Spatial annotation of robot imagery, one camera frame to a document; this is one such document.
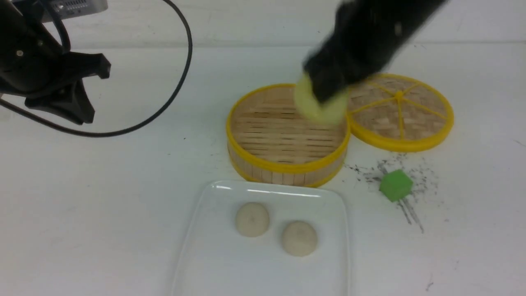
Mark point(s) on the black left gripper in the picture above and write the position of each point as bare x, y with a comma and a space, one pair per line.
37, 62

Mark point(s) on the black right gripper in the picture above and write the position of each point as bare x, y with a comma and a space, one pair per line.
366, 36

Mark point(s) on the yellow steamed bun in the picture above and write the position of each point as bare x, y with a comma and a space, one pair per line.
332, 112

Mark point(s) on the pale white steamed bun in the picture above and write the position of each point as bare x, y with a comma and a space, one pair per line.
252, 220

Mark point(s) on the white rectangular plate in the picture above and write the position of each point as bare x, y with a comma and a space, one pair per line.
216, 260

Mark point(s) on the yellow-rimmed bamboo steamer lid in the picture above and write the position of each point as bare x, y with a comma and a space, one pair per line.
399, 114

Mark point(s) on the yellow-rimmed bamboo steamer basket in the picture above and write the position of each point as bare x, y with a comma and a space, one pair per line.
268, 141

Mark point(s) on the green cube block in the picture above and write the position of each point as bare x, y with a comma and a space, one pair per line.
396, 185

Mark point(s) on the grey camera box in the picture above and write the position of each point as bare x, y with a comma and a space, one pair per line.
67, 9

